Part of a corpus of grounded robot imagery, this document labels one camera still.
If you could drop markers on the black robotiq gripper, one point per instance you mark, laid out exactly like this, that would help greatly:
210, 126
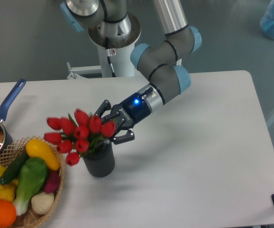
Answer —
125, 115

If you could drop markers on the red tulip bouquet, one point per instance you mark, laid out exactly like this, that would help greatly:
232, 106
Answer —
80, 136

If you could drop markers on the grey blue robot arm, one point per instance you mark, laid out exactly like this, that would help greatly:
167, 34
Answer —
161, 65

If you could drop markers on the dark grey ribbed vase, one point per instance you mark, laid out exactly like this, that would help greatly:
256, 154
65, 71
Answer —
102, 162

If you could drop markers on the yellow squash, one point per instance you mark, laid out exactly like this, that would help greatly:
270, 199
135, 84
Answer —
38, 148

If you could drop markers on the purple red onion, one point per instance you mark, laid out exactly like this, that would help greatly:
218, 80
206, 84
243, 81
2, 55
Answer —
52, 183

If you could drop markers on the green bok choy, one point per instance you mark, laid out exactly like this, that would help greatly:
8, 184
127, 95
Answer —
31, 178

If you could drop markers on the white garlic bulb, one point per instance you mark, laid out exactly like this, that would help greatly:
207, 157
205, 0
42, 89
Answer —
42, 202

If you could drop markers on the green cucumber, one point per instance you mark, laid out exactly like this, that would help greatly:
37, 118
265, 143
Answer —
12, 171

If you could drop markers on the woven wicker basket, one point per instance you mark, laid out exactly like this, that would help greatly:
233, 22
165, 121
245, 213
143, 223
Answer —
32, 219

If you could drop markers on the orange fruit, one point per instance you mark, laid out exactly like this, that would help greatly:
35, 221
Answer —
7, 213

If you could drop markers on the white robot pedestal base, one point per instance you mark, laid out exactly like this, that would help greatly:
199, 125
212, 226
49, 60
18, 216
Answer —
115, 33

